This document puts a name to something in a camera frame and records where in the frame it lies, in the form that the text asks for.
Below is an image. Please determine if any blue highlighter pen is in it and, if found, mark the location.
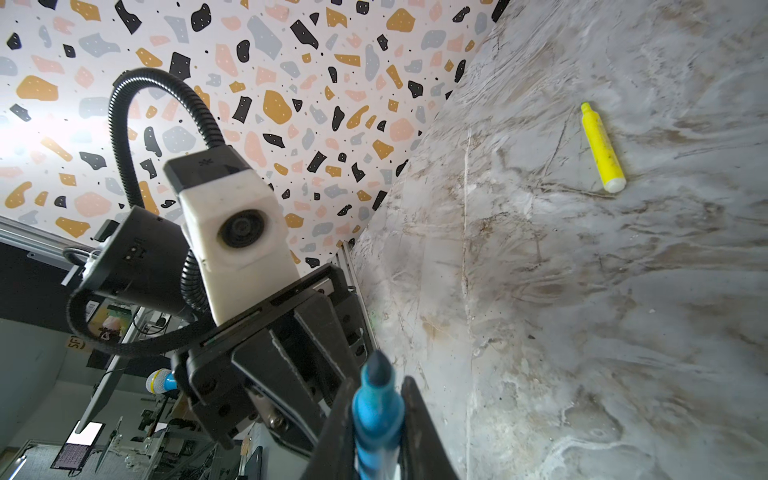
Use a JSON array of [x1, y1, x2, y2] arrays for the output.
[[352, 350, 405, 479]]

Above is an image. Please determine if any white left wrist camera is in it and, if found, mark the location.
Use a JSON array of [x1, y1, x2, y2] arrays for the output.
[[163, 145, 300, 325]]

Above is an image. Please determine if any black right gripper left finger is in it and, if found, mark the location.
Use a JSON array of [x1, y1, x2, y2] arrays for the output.
[[301, 378, 359, 480]]

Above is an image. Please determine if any metal corner post left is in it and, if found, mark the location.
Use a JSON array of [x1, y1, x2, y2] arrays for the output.
[[332, 241, 378, 350]]

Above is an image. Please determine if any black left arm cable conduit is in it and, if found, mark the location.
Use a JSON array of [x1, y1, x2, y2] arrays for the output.
[[65, 67, 226, 360]]

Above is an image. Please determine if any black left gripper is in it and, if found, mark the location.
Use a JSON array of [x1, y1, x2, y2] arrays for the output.
[[172, 263, 374, 458]]

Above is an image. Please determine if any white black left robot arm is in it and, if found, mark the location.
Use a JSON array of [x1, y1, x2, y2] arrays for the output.
[[67, 207, 373, 457]]

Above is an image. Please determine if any yellow highlighter pen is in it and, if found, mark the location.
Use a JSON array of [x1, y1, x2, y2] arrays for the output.
[[581, 102, 627, 194]]

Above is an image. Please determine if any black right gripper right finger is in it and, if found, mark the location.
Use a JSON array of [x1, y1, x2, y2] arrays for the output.
[[399, 376, 459, 480]]

